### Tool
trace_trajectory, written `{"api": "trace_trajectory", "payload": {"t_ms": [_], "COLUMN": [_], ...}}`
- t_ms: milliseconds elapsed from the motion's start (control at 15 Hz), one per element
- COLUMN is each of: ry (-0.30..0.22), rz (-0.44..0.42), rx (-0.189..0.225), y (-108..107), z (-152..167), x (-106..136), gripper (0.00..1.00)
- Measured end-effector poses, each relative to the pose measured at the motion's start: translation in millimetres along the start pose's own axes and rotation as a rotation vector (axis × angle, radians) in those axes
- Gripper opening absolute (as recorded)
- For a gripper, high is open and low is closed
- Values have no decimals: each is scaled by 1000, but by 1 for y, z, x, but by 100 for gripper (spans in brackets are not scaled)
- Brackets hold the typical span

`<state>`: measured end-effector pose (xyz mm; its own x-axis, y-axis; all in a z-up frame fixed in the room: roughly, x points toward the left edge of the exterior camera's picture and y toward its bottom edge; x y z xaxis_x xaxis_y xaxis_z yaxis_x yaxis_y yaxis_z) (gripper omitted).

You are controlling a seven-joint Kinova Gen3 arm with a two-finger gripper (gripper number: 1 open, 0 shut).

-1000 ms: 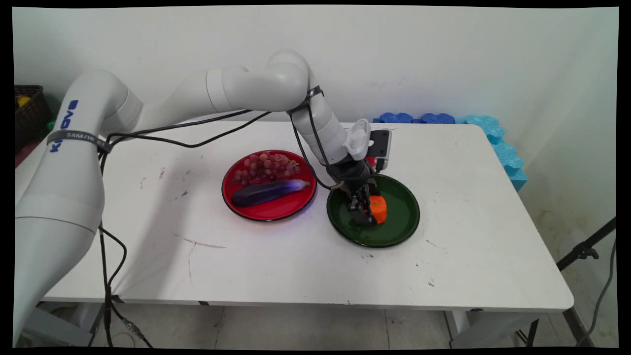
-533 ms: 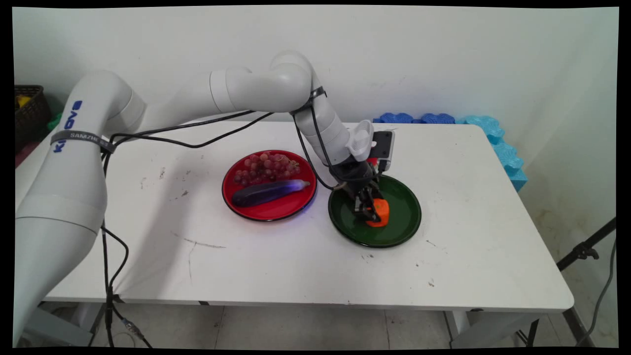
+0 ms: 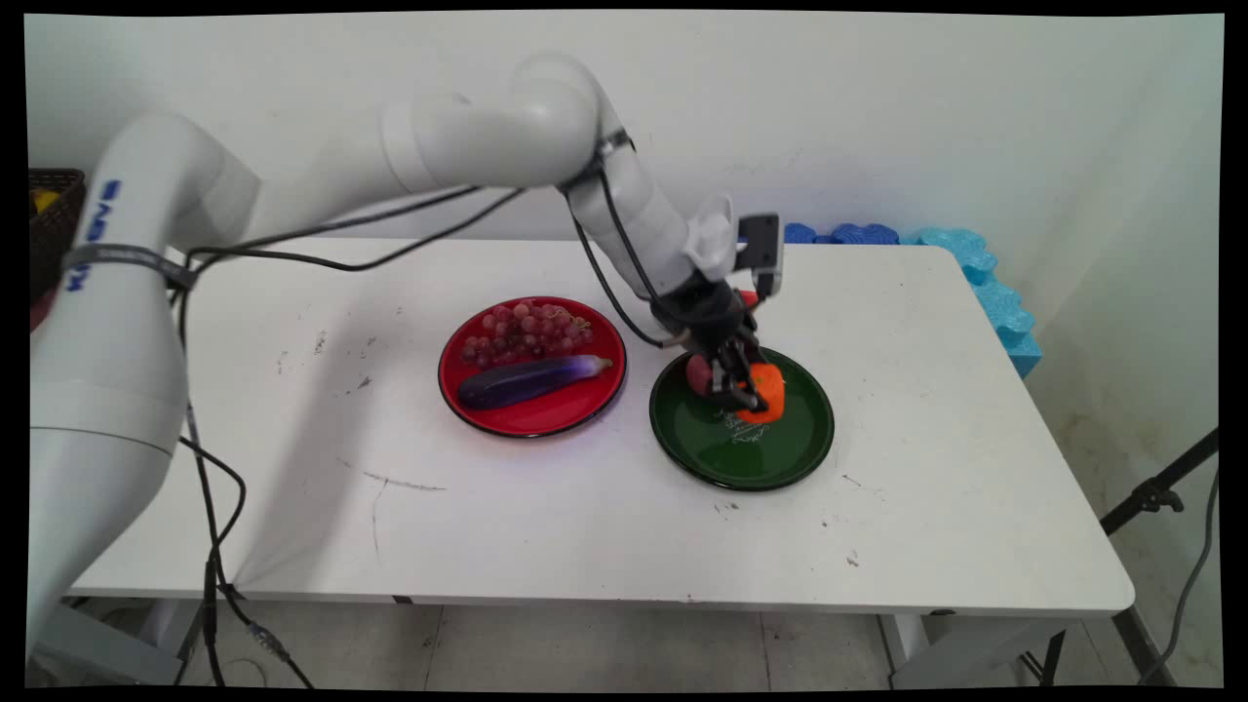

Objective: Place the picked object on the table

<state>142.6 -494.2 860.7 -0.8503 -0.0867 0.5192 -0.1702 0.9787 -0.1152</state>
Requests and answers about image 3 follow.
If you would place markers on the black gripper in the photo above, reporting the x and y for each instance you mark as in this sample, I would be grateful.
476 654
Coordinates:
712 317

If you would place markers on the orange fruit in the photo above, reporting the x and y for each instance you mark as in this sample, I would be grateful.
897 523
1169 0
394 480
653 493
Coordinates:
770 390

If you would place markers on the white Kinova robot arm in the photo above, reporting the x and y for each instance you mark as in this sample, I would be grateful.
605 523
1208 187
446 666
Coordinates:
127 390

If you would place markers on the red apple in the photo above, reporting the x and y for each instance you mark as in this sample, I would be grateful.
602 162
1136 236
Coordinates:
696 375

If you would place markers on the red watermelon slice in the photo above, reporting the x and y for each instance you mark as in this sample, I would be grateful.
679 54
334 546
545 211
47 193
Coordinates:
747 296

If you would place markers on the dark green round plate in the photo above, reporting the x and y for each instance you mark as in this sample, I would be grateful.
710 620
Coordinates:
780 458

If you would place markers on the dark blue foam piece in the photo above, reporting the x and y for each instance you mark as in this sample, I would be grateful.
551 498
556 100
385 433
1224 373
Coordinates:
863 234
799 234

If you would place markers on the red round plate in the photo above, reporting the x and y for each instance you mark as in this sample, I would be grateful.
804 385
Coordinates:
551 424

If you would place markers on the purple eggplant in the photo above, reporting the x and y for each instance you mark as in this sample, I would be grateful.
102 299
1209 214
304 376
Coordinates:
526 382

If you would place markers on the bunch of red grapes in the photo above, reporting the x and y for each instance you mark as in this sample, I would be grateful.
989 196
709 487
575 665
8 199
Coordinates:
526 331

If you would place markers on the light blue foam piece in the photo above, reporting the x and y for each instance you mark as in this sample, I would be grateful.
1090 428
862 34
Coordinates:
1004 312

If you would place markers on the black tripod stand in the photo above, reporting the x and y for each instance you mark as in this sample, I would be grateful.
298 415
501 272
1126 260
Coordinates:
1155 492

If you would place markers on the black table leg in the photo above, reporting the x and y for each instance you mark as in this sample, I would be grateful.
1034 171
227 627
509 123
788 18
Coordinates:
1141 643

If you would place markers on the dark woven basket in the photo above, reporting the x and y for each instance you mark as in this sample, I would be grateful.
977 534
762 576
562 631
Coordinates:
54 234

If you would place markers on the yellow item in basket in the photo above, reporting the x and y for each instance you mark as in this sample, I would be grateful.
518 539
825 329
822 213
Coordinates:
44 200

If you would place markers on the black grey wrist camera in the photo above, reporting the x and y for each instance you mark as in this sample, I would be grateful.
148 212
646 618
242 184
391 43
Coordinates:
761 249

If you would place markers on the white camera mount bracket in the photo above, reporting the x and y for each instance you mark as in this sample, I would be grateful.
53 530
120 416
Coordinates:
712 239

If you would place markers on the white table frame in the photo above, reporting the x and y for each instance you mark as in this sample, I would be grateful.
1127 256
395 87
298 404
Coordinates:
965 648

